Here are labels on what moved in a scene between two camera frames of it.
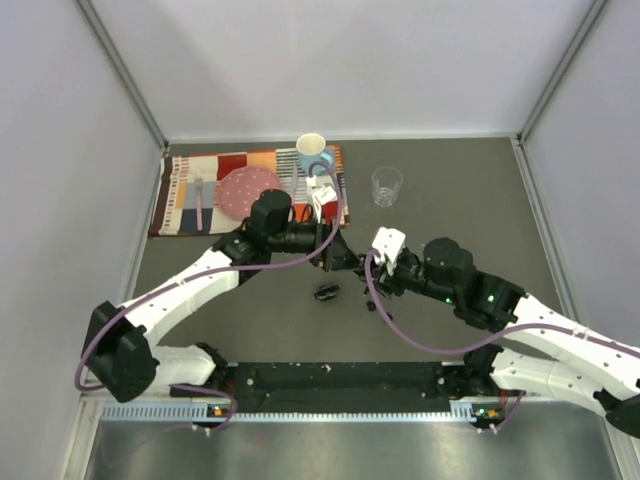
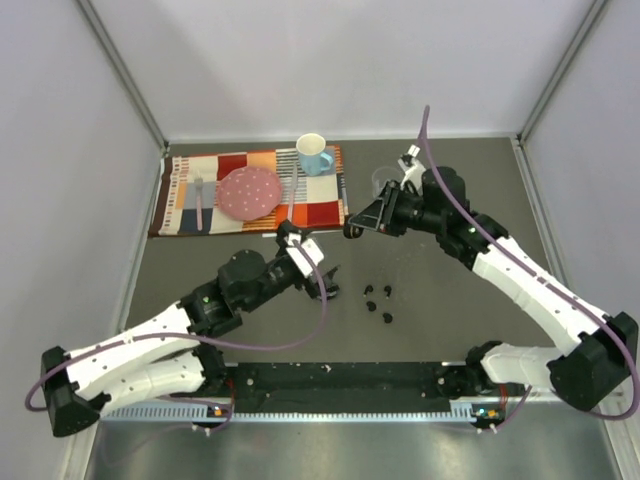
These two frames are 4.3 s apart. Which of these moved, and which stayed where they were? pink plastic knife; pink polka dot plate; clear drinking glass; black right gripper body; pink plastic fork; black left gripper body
Moved: black left gripper body; black right gripper body
Stayed: clear drinking glass; pink plastic fork; pink polka dot plate; pink plastic knife
